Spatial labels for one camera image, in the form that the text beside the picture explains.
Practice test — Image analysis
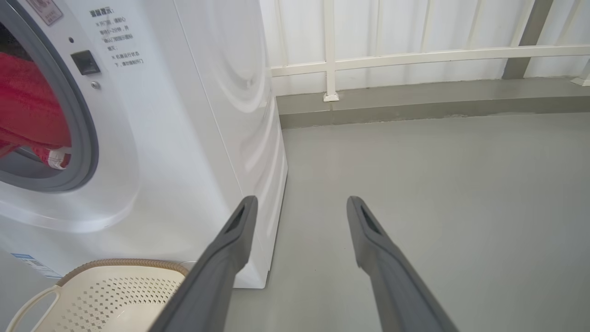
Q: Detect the red and white garment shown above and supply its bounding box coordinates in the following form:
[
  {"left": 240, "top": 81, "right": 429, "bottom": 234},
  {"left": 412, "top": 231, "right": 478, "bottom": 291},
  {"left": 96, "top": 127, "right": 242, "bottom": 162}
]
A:
[{"left": 0, "top": 51, "right": 73, "bottom": 170}]

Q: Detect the cream perforated laundry basket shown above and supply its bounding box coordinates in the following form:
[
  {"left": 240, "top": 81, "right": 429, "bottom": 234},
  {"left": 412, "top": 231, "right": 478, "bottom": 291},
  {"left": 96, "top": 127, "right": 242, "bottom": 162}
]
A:
[{"left": 6, "top": 258, "right": 190, "bottom": 332}]

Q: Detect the white metal railing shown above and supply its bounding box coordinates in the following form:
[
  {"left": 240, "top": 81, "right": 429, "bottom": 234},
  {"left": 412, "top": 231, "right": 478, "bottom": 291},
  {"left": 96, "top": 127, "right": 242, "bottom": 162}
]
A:
[{"left": 270, "top": 0, "right": 590, "bottom": 102}]

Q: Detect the blue energy label sticker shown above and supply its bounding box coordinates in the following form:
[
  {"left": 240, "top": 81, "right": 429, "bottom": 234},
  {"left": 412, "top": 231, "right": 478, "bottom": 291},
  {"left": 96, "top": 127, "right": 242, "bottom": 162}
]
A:
[{"left": 10, "top": 252, "right": 63, "bottom": 279}]

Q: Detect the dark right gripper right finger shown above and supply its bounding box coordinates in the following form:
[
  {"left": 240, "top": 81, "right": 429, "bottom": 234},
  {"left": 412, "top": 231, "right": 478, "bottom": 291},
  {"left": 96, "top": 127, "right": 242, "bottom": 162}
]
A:
[{"left": 347, "top": 196, "right": 460, "bottom": 332}]

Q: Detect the grey warning sticker red triangle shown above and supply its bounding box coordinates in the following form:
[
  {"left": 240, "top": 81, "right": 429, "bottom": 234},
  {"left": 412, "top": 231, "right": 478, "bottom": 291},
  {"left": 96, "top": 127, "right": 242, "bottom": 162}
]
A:
[{"left": 25, "top": 0, "right": 64, "bottom": 26}]

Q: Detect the white front-load washing machine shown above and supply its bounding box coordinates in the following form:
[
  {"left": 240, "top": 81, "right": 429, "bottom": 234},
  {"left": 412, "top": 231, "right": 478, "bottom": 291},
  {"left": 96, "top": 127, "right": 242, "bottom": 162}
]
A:
[{"left": 0, "top": 0, "right": 289, "bottom": 290}]

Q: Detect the black door lock socket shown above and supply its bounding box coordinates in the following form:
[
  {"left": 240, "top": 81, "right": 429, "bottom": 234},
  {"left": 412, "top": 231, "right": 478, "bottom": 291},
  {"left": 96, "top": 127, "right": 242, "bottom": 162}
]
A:
[{"left": 71, "top": 50, "right": 101, "bottom": 76}]

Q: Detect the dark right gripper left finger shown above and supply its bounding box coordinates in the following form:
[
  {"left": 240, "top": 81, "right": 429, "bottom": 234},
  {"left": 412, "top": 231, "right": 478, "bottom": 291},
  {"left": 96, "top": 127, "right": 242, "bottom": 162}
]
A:
[{"left": 147, "top": 196, "right": 259, "bottom": 332}]

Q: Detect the grey post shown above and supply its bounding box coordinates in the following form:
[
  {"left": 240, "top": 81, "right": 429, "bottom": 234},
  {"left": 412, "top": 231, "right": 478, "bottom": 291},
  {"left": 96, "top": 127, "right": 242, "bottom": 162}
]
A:
[{"left": 501, "top": 0, "right": 554, "bottom": 80}]

